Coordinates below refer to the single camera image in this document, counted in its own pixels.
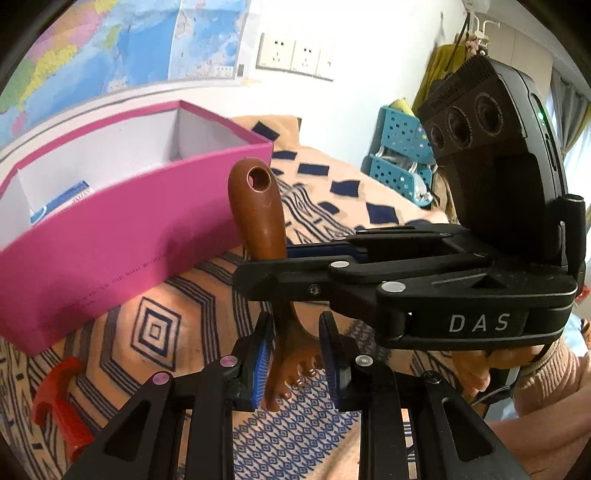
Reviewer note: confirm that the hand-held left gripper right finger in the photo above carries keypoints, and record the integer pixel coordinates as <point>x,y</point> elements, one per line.
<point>332,369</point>

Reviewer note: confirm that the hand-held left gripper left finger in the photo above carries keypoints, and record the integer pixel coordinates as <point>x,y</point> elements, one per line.
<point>262,369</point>

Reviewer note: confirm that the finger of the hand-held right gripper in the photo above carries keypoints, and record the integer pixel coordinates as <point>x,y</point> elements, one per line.
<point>323,251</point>
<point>295,279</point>

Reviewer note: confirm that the brown wooden back scratcher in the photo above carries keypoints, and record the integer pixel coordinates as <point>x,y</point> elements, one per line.
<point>258,217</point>

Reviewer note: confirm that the pink cardboard box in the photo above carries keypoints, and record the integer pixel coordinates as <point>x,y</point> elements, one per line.
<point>115,240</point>

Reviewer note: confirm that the blue white medicine box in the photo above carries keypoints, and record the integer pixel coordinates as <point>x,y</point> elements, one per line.
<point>64,199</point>

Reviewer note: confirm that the person's right forearm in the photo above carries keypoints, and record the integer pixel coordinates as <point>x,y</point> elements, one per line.
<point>554,392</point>

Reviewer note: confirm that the person's right hand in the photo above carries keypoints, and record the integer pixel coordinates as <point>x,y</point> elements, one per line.
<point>473,374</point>

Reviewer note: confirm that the orange patterned blanket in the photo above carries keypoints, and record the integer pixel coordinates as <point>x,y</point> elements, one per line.
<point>184,300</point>

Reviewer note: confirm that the mustard hanging garment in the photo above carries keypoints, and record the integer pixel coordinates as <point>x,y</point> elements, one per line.
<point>438,74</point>

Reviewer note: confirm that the yellow green cloth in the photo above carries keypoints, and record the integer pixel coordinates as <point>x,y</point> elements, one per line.
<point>401,107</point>

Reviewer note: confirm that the white wall socket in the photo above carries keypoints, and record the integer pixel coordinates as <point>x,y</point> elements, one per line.
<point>307,59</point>
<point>326,65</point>
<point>275,51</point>

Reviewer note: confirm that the colourful wall map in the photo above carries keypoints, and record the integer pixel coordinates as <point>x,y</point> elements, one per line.
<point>138,46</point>

